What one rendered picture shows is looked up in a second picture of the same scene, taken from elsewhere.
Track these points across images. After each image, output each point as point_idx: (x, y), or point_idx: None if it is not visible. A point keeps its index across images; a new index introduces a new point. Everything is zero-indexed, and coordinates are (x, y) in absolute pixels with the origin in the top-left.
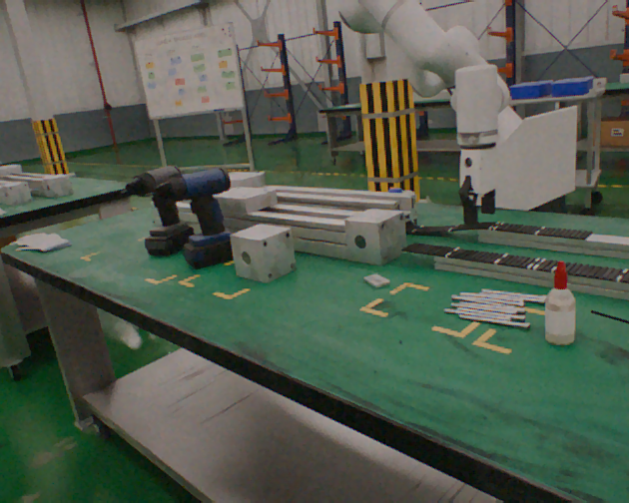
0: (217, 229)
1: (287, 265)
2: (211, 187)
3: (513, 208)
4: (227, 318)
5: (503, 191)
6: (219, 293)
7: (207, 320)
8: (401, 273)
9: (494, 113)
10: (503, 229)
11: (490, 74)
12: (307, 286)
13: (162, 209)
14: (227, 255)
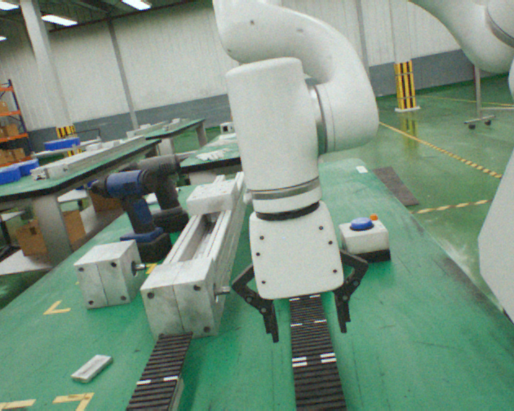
0: (140, 229)
1: (115, 297)
2: (126, 189)
3: (512, 319)
4: None
5: (502, 278)
6: (57, 303)
7: None
8: (129, 373)
9: (272, 157)
10: (296, 376)
11: (248, 82)
12: (77, 334)
13: (155, 193)
14: (144, 258)
